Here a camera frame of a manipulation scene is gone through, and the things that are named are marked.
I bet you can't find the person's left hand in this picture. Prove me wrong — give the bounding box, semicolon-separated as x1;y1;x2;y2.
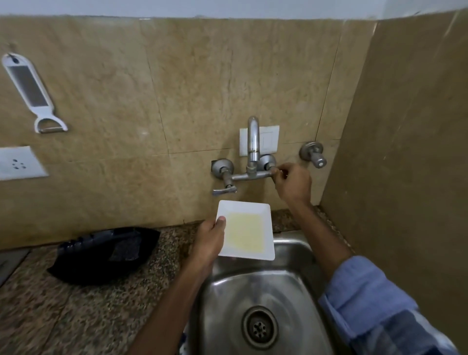
189;216;227;272

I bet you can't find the person's right hand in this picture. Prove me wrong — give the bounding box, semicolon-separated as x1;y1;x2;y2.
272;162;313;210

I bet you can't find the white rectangular plate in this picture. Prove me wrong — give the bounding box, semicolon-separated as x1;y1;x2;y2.
216;199;275;261

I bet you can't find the person's left forearm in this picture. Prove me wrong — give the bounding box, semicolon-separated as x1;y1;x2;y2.
128;256;216;355

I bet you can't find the person's right blue sleeve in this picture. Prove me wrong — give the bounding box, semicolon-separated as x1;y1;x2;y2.
318;255;460;355

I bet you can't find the steel sink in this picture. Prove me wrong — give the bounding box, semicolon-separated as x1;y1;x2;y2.
186;230;351;355

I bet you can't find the dark scouring pad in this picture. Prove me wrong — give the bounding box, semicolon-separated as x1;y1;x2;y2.
109;237;142;262

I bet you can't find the black ribbed plastic tray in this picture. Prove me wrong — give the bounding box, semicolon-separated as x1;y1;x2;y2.
46;226;161;286

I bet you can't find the grey flat tray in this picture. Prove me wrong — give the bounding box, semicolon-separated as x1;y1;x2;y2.
0;248;31;288

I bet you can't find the white grater peeler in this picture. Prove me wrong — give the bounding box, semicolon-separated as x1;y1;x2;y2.
1;53;69;134

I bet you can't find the metal wall valve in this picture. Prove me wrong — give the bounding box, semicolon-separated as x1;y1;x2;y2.
299;141;328;169

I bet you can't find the white switch plate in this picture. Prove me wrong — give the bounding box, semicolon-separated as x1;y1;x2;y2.
239;125;280;157

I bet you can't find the metal wall faucet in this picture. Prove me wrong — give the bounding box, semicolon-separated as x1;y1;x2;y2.
211;116;280;197

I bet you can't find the white wall socket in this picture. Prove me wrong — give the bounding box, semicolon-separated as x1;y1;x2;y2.
0;146;50;181

